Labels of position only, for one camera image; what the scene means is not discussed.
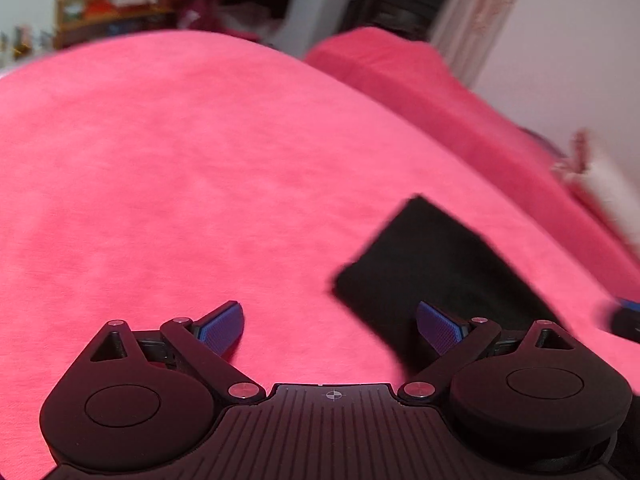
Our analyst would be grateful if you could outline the black pants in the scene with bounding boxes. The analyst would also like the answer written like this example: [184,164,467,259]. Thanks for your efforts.
[333,195,557,375]

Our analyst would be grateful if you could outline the cream folded quilt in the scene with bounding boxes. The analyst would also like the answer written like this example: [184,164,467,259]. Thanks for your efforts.
[551,128,639,258]

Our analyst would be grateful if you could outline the near pink bed cover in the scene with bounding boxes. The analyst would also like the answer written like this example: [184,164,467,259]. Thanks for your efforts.
[1,32,639,479]

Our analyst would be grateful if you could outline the pink bed cover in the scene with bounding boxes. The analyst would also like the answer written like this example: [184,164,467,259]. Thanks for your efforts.
[305,27,639,300]
[1,32,639,479]

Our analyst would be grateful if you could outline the far pink bed cover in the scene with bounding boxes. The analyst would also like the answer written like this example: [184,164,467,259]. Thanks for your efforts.
[305,27,639,300]

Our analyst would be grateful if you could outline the pink floral curtain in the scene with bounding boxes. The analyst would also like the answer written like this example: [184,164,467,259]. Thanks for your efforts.
[430,0,516,87]

